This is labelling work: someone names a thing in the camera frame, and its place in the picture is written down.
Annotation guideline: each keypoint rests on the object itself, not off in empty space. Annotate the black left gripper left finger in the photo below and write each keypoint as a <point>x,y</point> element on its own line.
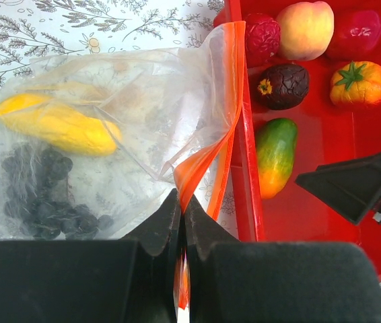
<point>132,279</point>

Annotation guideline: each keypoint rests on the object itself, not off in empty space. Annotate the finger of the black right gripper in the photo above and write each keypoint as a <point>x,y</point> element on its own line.
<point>351,188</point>

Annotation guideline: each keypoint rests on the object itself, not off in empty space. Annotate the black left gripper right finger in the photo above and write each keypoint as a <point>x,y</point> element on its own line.
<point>233,281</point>

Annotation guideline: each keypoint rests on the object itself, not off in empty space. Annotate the red plastic tray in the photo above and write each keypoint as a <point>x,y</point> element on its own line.
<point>326,135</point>

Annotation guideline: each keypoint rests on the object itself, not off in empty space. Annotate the dark grape bunch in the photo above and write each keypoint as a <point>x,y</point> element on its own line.
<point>38,197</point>

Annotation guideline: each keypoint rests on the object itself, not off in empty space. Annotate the clear zip bag orange zipper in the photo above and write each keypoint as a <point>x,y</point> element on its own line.
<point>177,109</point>

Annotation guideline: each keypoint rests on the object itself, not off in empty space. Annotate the green orange mango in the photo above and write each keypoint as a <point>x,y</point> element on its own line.
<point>275,150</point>

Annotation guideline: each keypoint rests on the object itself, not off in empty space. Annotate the orange red tomato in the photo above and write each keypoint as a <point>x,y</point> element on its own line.
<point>356,86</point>

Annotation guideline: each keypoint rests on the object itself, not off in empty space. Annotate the glossy red apple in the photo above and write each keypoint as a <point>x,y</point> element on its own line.
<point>356,33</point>

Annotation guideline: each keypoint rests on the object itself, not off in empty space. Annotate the peach fruit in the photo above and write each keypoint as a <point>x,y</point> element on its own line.
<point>306,30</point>

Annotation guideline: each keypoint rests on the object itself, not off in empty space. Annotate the wrinkled red fruit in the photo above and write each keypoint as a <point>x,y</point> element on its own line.
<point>262,38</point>

